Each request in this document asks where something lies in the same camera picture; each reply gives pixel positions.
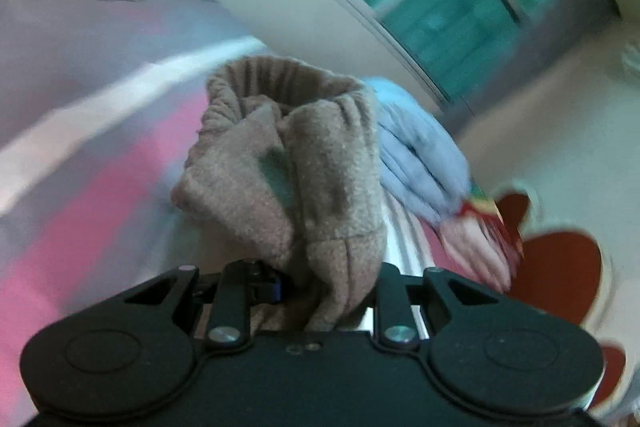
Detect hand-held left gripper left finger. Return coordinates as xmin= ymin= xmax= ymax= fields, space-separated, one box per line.
xmin=122 ymin=259 xmax=286 ymax=353

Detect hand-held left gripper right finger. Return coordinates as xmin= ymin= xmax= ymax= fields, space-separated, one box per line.
xmin=375 ymin=263 xmax=503 ymax=352

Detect grey-beige fleece pants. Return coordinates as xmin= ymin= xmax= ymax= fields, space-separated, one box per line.
xmin=170 ymin=56 xmax=388 ymax=343

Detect red patterned cloth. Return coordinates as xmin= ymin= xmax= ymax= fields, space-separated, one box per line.
xmin=440 ymin=214 xmax=513 ymax=293

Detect colourful patterned folded blanket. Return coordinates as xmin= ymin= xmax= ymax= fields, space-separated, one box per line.
xmin=460 ymin=187 xmax=523 ymax=268

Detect folded light blue duvet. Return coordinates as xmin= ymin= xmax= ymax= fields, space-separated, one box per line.
xmin=362 ymin=77 xmax=473 ymax=224

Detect red and white headboard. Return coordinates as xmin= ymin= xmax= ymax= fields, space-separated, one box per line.
xmin=487 ymin=184 xmax=640 ymax=425

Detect pink striped bedsheet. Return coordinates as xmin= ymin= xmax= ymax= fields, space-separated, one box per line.
xmin=0 ymin=0 xmax=521 ymax=408

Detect sliding glass window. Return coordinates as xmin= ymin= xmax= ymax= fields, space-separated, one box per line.
xmin=272 ymin=0 xmax=556 ymax=108

